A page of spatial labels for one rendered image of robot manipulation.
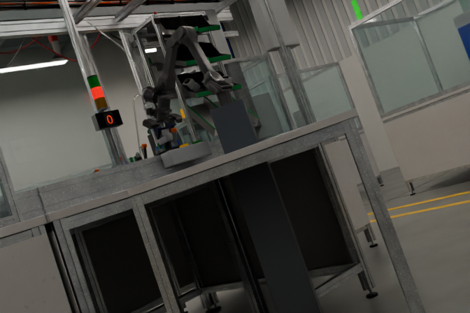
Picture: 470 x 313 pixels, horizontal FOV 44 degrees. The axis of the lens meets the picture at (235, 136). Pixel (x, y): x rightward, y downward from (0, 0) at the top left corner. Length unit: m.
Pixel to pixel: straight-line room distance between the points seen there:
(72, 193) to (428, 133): 4.72
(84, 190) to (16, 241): 0.32
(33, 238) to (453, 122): 4.84
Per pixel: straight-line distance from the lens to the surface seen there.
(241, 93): 3.85
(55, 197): 2.12
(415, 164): 6.50
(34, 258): 2.00
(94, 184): 2.19
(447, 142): 6.25
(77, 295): 2.03
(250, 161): 2.10
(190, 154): 2.37
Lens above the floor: 0.74
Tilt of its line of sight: 5 degrees up
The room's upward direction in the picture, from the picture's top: 19 degrees counter-clockwise
